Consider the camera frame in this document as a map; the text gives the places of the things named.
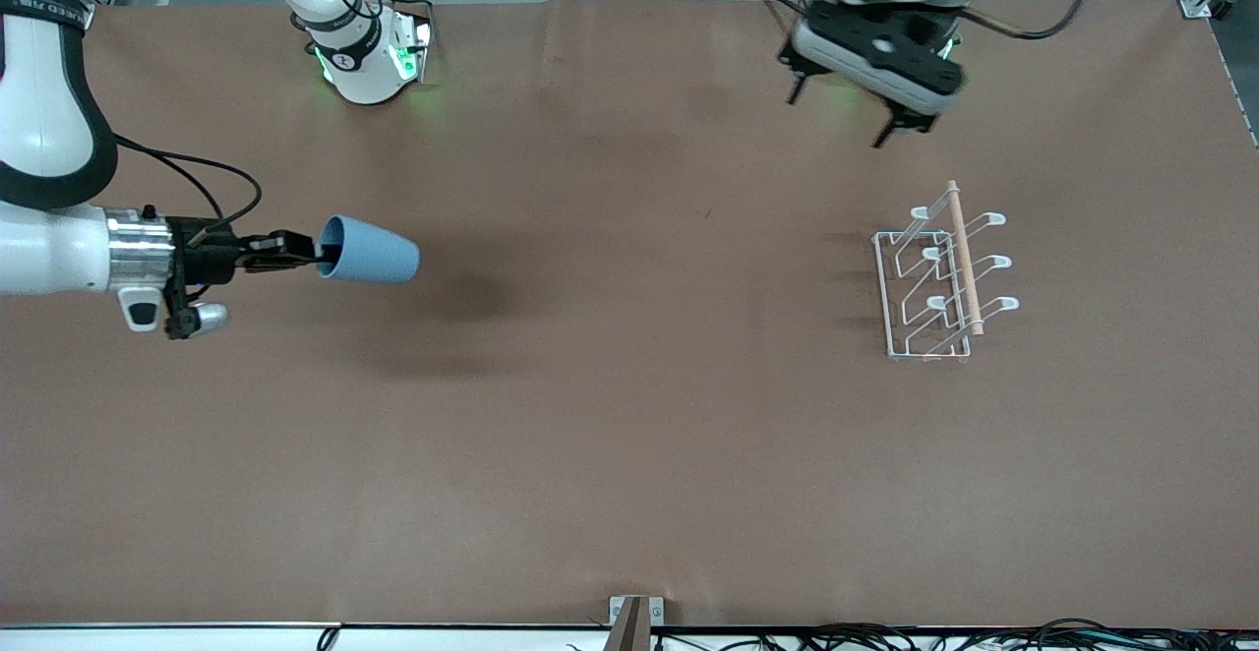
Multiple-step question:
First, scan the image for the blue plastic cup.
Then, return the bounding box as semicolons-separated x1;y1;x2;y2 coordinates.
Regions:
315;214;421;286

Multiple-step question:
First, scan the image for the brown table cloth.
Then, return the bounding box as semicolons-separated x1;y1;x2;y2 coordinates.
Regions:
0;0;1259;629

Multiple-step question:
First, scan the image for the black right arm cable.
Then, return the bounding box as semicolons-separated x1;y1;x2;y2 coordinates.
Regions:
113;134;265;235

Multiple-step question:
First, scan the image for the white wire cup holder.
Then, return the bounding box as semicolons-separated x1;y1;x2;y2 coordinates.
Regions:
872;180;1021;364

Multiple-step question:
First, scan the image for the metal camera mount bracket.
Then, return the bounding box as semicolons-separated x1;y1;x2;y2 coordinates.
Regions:
608;595;665;651

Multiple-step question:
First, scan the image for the black cable bundle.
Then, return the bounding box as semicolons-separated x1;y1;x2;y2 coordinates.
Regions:
649;619;1259;651

